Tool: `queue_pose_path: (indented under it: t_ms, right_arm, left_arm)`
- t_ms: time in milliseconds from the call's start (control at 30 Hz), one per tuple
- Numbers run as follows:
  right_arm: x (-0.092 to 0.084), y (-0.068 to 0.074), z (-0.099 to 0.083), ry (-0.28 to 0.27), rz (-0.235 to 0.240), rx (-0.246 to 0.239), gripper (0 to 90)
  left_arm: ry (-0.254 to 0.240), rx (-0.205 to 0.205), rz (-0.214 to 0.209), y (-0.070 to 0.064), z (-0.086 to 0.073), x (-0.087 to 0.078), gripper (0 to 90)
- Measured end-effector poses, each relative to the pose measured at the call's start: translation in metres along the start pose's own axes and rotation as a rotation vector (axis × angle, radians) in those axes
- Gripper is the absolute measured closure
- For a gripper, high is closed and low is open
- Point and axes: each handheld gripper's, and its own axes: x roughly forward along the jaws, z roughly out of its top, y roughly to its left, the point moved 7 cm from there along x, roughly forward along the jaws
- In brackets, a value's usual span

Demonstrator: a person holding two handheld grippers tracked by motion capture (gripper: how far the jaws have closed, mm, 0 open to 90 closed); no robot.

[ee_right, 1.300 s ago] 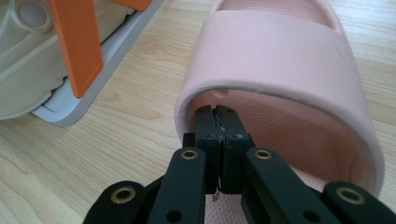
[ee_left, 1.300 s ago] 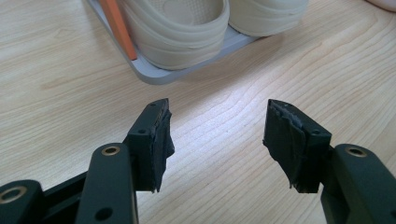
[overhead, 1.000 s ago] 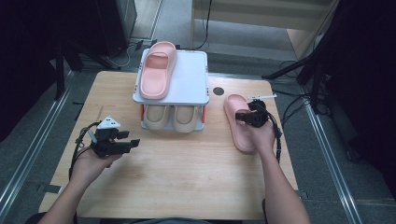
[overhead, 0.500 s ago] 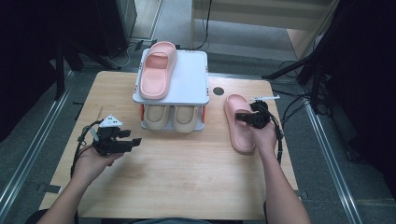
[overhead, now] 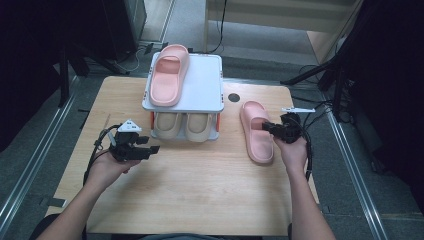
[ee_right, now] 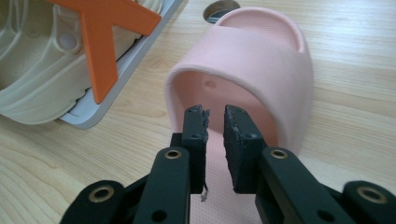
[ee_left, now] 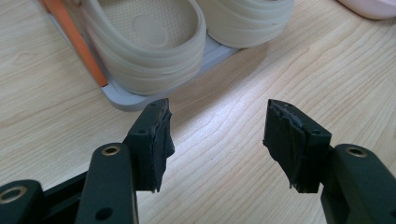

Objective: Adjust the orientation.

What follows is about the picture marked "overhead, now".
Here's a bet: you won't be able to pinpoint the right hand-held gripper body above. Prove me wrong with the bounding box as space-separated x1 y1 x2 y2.
274 106 316 145

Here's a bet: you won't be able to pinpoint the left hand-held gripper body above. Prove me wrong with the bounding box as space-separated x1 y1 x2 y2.
107 118 152 163

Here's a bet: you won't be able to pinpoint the pink slipper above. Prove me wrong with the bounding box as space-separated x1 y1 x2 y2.
149 44 191 108
239 100 275 165

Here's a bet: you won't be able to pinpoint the cream clog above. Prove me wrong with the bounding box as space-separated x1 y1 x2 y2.
153 112 184 140
183 112 214 144

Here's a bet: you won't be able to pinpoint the white shoe rack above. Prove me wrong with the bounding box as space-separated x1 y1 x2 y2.
141 51 225 142

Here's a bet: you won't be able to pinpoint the person's right hand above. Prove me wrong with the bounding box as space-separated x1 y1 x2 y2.
272 134 309 175

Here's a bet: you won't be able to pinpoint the person's left hand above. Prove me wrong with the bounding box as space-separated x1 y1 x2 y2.
86 149 142 192

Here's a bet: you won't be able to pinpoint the black tripod stand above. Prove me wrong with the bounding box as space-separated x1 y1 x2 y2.
279 0 371 123
57 43 132 108

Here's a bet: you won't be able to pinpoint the light wooden partition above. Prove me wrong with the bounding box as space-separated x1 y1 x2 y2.
203 0 365 65

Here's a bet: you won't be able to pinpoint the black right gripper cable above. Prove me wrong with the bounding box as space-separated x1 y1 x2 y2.
289 113 314 182

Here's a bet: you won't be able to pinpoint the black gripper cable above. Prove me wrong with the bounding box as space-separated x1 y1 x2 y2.
289 113 314 182
82 123 123 186

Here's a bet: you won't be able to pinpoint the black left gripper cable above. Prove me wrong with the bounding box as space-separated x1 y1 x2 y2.
82 123 123 186

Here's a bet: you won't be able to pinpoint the black floor cables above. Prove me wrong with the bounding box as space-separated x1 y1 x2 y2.
291 64 336 138

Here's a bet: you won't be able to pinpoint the metal floor rail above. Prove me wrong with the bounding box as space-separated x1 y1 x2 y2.
0 75 81 231
319 89 391 240

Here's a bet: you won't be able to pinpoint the white floor cable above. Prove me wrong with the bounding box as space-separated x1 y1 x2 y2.
123 49 144 73

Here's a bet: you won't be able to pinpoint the black hanging cable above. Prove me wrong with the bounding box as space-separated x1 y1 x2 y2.
207 0 228 54

